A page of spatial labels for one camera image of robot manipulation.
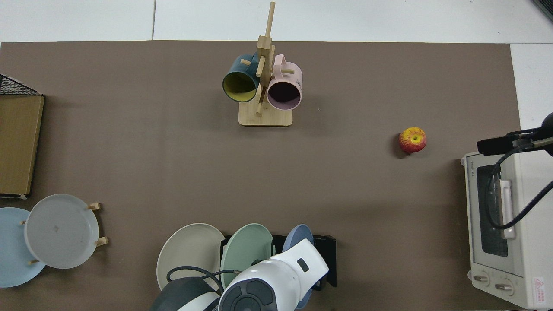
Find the pink cup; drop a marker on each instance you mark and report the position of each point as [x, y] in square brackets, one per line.
[289, 73]

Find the cream plate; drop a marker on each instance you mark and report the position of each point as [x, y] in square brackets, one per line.
[188, 248]

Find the brown table cloth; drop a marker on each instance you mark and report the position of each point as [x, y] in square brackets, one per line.
[367, 207]

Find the wooden cup stand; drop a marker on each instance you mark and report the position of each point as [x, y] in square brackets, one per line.
[265, 116]

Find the wooden peg plate rack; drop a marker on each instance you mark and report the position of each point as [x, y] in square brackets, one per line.
[94, 206]

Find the red yellow apple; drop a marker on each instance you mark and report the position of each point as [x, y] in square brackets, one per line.
[412, 140]

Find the grey plate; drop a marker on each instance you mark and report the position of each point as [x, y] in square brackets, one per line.
[60, 231]

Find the pale toaster oven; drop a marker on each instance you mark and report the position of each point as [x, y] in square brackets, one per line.
[533, 242]

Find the black dish rack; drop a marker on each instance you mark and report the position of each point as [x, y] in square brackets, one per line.
[329, 255]

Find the silver oven knob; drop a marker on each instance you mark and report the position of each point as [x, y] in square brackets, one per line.
[481, 279]
[503, 288]

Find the green plate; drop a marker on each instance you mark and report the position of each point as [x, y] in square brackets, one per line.
[246, 248]

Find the red warning sticker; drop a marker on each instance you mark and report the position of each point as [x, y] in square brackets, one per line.
[539, 289]

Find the dark teal cup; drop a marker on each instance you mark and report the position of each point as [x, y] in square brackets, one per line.
[235, 71]

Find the light blue plate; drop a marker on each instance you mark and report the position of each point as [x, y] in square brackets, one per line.
[12, 250]

